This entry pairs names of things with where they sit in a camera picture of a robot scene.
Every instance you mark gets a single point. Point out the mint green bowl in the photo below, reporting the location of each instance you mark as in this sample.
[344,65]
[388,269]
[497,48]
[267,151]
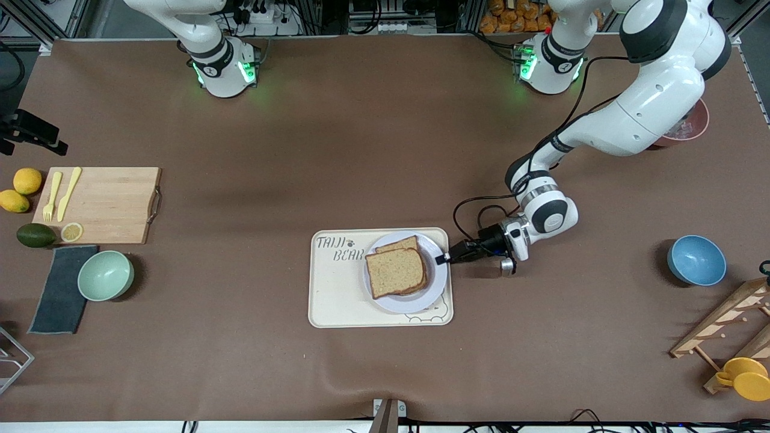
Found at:
[105,275]

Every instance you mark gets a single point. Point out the aluminium frame post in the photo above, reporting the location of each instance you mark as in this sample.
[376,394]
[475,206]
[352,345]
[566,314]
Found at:
[752,18]
[54,24]

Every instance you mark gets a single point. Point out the wooden peg rack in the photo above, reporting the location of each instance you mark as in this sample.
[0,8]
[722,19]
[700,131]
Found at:
[722,319]

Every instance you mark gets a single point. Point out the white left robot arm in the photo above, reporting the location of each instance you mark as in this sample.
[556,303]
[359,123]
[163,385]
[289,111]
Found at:
[649,108]

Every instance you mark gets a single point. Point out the white power strip with plugs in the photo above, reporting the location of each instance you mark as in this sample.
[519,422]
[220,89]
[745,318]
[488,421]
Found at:
[264,18]

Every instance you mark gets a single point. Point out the yellow mug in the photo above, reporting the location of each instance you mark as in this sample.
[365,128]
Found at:
[749,382]

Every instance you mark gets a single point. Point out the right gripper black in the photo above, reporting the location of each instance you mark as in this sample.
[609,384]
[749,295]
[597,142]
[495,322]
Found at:
[37,127]

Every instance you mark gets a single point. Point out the dark grey cloth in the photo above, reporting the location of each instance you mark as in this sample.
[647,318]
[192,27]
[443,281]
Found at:
[57,300]

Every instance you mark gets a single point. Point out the green avocado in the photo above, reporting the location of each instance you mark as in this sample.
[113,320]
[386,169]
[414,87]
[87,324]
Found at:
[35,235]

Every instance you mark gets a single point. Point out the blue bowl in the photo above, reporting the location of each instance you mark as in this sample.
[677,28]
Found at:
[696,260]

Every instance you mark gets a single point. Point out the pink bowl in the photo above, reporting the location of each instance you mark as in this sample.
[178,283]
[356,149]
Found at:
[692,129]

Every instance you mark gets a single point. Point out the pale yellow plastic fork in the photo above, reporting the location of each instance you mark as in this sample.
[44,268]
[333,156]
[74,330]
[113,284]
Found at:
[53,193]

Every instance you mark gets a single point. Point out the brown toast bread slice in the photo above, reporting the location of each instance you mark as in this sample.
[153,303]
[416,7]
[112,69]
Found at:
[400,243]
[394,272]

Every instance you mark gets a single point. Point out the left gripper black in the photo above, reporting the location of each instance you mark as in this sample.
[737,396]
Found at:
[490,240]

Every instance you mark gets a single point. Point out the wooden cutting board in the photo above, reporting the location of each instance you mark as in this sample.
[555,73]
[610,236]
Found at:
[108,204]

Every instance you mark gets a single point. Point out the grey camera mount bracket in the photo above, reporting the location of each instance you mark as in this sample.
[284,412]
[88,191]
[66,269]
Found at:
[388,418]

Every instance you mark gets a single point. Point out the cream bear print tray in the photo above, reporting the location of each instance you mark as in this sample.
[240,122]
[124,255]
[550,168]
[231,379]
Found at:
[337,300]

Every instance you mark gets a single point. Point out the lemon slice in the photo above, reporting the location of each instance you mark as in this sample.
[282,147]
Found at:
[71,232]

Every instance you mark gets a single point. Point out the pile of orange pastries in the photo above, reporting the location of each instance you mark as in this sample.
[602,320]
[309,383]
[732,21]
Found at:
[517,18]

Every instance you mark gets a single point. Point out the round white plate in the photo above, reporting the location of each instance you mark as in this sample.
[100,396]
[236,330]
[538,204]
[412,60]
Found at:
[409,304]

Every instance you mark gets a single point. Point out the yellow lemon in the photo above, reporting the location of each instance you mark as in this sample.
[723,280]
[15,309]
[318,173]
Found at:
[27,181]
[13,201]

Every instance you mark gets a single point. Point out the pale yellow plastic knife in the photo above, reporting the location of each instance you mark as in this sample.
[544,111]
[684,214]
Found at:
[69,192]

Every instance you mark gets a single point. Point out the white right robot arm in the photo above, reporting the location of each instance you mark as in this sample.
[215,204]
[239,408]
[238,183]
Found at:
[222,72]

